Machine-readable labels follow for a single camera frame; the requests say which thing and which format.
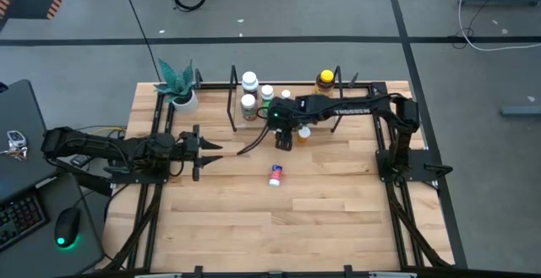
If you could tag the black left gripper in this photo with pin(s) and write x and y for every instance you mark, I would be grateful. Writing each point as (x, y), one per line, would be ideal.
(196, 151)

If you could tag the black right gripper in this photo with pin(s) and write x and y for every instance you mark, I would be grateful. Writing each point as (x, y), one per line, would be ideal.
(285, 113)

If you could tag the orange pill bottle white cap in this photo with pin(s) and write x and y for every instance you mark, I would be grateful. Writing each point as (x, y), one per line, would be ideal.
(304, 133)

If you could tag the red blue white bottle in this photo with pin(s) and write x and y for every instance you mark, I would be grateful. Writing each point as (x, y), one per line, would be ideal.
(275, 176)

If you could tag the small white bottle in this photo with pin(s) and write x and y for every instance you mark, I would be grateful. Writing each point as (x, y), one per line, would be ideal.
(286, 94)

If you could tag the white-cap bottle colourful label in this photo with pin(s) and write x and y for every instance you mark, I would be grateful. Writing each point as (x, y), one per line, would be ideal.
(248, 105)

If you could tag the green bottle with white cap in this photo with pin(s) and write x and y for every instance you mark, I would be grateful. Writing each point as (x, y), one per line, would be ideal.
(267, 92)

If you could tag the large dark bottle white cap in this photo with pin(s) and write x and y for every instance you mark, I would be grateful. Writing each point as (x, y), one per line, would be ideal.
(249, 79)

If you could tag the brown bottle with yellow cap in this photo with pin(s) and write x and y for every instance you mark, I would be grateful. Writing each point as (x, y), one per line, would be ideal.
(326, 81)

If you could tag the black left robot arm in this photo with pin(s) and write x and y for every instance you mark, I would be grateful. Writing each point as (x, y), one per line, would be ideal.
(105, 149)

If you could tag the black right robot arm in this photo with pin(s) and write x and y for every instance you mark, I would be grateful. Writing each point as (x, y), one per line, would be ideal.
(351, 110)

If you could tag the potted plant in white pot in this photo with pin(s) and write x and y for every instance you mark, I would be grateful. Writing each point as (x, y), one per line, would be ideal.
(179, 85)

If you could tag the black power adapter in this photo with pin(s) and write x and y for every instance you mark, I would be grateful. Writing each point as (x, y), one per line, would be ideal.
(78, 161)

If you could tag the grey metal strip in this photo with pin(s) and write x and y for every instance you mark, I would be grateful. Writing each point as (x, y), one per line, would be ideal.
(158, 275)
(393, 275)

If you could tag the black computer mouse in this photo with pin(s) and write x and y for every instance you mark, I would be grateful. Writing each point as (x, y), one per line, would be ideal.
(67, 226)

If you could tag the key fob with keys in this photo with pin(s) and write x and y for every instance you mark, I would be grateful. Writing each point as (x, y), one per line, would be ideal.
(16, 138)

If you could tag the dark grey desk surface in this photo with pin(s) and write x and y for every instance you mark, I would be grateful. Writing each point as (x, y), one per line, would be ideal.
(42, 265)

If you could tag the black backlit keyboard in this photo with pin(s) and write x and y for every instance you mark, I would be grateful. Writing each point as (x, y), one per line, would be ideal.
(19, 221)

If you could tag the black aluminium table frame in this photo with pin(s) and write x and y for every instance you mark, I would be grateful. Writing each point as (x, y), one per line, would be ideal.
(317, 275)

